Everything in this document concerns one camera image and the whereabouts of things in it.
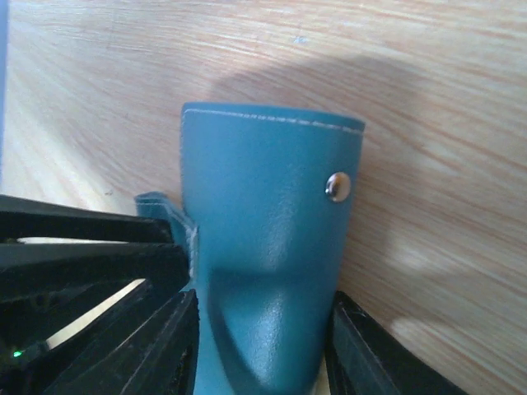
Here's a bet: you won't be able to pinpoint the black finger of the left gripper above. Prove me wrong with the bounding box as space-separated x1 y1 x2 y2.
1 195 194 394

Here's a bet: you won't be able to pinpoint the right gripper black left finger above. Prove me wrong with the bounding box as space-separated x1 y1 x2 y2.
44 290 199 394

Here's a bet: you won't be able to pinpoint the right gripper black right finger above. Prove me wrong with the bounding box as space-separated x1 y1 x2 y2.
324 291 466 395

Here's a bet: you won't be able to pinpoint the teal card holder wallet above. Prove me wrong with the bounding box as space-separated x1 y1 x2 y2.
136 102 365 394

